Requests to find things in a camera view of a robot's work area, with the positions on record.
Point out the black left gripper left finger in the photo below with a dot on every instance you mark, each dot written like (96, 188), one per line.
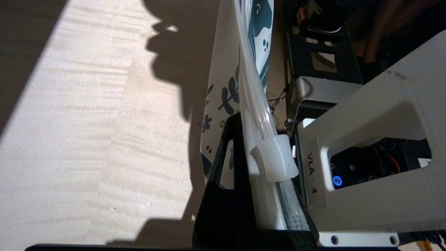
(223, 216)

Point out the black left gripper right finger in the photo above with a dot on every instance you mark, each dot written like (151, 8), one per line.
(312, 223)

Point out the white blue horse pouch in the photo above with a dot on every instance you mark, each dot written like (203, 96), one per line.
(223, 69)

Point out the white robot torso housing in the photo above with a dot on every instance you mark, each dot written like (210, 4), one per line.
(383, 122)

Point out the beige wooden shelf unit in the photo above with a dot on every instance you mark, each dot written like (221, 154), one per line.
(87, 122)

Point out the black torso frame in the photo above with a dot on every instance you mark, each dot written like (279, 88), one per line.
(320, 87)

